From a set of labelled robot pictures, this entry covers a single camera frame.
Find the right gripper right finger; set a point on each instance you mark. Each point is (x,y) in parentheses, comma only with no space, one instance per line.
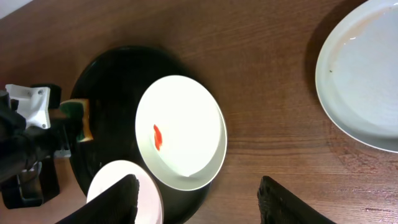
(278,205)

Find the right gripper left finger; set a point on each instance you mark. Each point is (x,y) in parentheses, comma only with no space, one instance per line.
(116,205)

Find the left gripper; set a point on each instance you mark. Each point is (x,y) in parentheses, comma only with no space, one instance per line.
(22,148)

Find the green orange sponge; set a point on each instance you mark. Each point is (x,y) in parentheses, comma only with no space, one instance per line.
(79,110)

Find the white plate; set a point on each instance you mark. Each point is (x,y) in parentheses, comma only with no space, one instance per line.
(181,133)
(150,209)

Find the pale green plate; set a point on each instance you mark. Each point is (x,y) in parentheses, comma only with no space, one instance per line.
(356,74)

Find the round black tray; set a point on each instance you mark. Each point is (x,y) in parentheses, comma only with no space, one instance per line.
(114,83)

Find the white plate front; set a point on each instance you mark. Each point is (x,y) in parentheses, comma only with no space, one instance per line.
(150,209)

